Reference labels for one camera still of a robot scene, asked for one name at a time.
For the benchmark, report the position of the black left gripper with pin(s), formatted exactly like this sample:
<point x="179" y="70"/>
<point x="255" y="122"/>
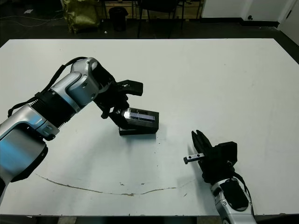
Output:
<point x="114" y="98"/>

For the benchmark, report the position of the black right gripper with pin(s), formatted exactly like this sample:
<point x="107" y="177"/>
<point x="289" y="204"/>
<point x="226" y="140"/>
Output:
<point x="215" y="173"/>

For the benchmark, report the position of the black box lid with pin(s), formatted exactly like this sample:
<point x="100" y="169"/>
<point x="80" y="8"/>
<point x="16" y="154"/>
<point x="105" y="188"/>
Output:
<point x="144" y="126"/>

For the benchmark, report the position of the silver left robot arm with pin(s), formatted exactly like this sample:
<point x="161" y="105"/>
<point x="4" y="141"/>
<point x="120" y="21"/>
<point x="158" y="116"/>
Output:
<point x="23" y="144"/>

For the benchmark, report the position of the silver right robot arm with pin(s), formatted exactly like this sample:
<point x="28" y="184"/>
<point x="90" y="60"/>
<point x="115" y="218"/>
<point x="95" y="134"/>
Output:
<point x="236" y="215"/>

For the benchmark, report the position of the black box base white insert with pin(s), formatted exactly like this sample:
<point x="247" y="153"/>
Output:
<point x="137" y="133"/>

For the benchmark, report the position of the small black bin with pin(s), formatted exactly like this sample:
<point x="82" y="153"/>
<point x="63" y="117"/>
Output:
<point x="118" y="19"/>

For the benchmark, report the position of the yellow-green plastic sack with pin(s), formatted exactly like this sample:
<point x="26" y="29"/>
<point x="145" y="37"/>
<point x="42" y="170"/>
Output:
<point x="79" y="16"/>

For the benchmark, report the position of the black mesh chair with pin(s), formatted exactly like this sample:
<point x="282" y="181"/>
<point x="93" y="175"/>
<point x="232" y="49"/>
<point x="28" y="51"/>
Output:
<point x="158" y="3"/>

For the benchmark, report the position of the white paper sheet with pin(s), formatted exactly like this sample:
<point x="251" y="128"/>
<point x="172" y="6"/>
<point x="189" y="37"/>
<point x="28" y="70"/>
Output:
<point x="28" y="11"/>

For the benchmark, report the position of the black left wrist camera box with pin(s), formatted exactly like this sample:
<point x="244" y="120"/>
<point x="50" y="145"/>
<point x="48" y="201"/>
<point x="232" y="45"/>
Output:
<point x="132" y="87"/>

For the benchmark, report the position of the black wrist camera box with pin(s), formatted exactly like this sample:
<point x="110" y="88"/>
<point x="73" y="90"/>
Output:
<point x="226" y="151"/>
<point x="132" y="87"/>

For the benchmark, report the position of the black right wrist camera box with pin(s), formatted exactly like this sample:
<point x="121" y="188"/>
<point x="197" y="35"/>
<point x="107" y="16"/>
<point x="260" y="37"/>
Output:
<point x="226" y="151"/>

